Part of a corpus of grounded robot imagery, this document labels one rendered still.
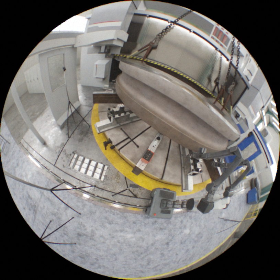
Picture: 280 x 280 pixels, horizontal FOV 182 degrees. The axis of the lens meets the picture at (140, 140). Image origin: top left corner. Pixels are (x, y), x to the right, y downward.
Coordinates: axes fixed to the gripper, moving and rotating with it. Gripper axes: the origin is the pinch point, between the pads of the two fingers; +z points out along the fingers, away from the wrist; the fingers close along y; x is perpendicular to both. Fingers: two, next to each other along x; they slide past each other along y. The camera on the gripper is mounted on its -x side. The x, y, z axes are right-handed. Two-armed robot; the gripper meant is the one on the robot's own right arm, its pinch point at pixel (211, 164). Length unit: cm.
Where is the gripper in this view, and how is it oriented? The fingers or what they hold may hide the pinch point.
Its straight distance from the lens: 155.4
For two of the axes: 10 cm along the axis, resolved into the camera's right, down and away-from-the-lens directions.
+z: -0.9, 1.2, 9.9
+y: -9.3, -3.7, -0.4
